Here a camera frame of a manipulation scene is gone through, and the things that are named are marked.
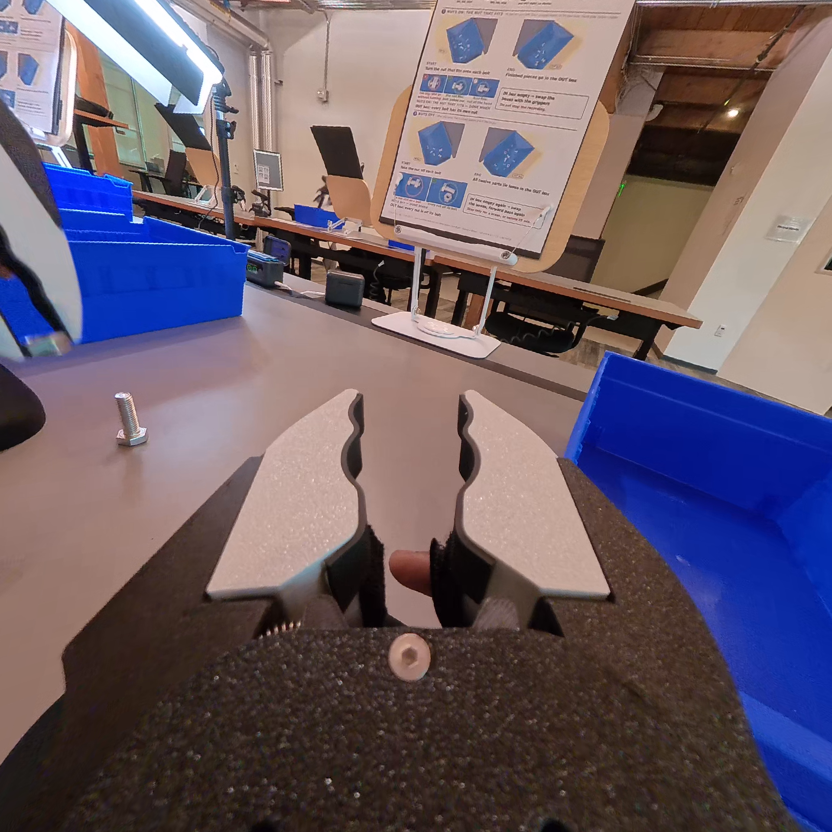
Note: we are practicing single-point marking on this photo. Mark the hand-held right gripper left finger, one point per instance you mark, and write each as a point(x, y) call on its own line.
point(293, 520)

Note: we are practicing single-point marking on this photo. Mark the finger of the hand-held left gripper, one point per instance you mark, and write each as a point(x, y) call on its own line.
point(39, 254)
point(46, 345)

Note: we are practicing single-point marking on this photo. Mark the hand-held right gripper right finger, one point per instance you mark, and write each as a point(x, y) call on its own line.
point(527, 520)

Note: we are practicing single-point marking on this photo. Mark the silver hex bolt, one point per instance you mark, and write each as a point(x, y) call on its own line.
point(130, 419)

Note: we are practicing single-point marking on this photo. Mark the blue plastic bin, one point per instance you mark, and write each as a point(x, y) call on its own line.
point(85, 189)
point(156, 280)
point(728, 520)
point(316, 216)

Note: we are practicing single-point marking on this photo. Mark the black round cushion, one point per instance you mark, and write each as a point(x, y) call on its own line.
point(16, 410)

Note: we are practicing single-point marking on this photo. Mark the roll-up banner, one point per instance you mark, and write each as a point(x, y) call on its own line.
point(26, 65)

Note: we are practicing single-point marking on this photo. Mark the white sign stand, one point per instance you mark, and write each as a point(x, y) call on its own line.
point(436, 332)

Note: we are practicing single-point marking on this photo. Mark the black and blue device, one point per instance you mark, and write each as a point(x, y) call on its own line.
point(264, 269)

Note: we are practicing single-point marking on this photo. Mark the grey tool case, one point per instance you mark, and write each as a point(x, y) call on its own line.
point(345, 289)

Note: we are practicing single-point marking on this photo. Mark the long wooden desk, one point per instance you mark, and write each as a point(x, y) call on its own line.
point(585, 289)

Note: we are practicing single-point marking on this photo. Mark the studio light on stand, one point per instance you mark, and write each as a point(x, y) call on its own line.
point(130, 26)

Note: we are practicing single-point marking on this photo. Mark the black monitor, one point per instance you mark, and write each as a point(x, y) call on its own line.
point(336, 152)

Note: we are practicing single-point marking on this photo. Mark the instruction sign board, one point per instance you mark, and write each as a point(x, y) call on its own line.
point(507, 117)

